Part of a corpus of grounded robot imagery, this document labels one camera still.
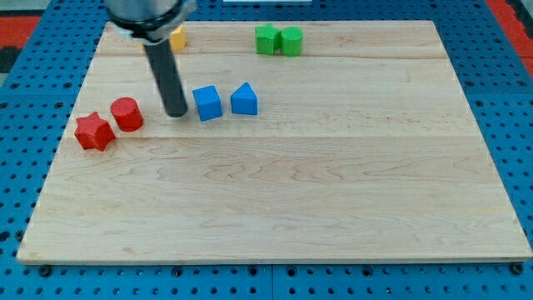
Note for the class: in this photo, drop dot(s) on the green cylinder block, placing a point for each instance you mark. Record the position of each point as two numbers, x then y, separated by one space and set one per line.
291 41

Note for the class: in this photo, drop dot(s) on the red cylinder block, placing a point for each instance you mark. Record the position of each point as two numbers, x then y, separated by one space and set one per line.
127 114

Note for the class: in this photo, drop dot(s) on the blue cube block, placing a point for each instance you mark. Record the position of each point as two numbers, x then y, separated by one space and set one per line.
208 102

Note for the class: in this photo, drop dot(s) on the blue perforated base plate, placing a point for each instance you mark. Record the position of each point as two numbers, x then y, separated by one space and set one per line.
52 44

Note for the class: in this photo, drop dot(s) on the red star block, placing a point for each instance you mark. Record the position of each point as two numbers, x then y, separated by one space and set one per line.
93 132

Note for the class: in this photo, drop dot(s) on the yellow block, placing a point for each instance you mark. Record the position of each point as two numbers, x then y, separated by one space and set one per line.
178 39

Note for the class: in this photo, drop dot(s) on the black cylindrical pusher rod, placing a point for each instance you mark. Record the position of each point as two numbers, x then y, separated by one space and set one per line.
166 75

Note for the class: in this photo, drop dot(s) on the green star block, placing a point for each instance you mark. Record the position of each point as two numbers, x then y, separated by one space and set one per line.
268 39

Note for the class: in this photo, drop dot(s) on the light wooden board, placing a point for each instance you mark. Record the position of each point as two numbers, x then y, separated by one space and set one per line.
364 150

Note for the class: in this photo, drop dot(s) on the blue triangular prism block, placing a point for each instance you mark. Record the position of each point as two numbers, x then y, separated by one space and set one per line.
244 100

